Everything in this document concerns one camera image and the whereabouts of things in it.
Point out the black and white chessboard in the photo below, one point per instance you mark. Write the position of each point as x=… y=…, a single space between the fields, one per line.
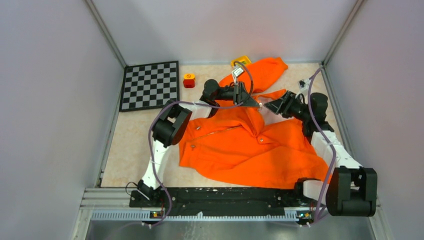
x=149 y=86

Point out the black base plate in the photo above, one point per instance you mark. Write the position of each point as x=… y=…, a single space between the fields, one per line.
x=224 y=201

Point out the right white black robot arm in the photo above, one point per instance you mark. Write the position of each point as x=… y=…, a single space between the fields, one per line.
x=348 y=188

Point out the red and yellow block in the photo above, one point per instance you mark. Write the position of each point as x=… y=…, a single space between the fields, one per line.
x=189 y=80

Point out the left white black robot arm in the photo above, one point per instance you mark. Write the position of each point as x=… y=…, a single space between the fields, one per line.
x=169 y=126

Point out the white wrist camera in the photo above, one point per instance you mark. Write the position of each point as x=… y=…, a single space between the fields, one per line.
x=236 y=72
x=304 y=85

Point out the aluminium frame rail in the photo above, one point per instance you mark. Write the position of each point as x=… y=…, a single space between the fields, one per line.
x=112 y=204

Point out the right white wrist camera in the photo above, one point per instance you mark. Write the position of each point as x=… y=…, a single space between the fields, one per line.
x=304 y=85

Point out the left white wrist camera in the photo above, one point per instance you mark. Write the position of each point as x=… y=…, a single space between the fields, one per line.
x=236 y=72

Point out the orange jacket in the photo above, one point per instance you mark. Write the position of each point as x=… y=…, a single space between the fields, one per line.
x=244 y=146

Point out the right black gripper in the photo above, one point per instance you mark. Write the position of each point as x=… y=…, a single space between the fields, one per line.
x=282 y=106

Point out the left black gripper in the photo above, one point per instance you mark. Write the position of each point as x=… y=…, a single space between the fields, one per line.
x=238 y=91

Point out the yellow toy crate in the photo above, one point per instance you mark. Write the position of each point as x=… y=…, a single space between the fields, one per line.
x=244 y=59

